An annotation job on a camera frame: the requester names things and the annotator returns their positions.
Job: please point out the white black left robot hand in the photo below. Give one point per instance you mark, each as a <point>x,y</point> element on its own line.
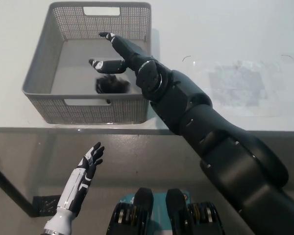
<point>72,188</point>

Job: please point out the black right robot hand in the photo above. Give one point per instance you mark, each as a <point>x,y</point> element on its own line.
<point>147,73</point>

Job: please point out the black floor pad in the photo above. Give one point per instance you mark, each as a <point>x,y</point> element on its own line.
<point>45,204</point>

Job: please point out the black metal table leg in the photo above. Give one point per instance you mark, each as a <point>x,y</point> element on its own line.
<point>9,187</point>

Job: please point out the grey perforated plastic basket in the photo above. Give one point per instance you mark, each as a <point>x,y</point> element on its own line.
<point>93,110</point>

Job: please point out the clear plastic film sheet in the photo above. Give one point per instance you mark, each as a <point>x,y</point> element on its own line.
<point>237,83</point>

